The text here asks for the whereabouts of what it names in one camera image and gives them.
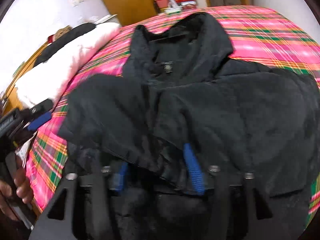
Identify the person's left hand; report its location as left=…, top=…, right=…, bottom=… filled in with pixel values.
left=0, top=154, right=34, bottom=222

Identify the brown teddy bear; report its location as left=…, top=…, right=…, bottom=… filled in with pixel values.
left=47, top=25, right=72, bottom=43

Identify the black garment on quilt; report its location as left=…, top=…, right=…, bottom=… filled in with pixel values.
left=33, top=23, right=96, bottom=67

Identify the pink storage box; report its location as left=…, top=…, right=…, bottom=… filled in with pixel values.
left=155, top=0, right=169, bottom=10

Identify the black hooded puffer jacket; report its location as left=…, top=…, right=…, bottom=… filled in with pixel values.
left=58, top=12, right=319, bottom=239

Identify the pink plaid bed sheet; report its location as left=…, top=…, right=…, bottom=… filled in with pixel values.
left=27, top=5, right=319, bottom=211

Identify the white pink folded quilt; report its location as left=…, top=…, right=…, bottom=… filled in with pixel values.
left=18, top=22, right=120, bottom=108

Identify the wooden headboard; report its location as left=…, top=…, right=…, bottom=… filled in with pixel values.
left=1, top=41, right=49, bottom=116

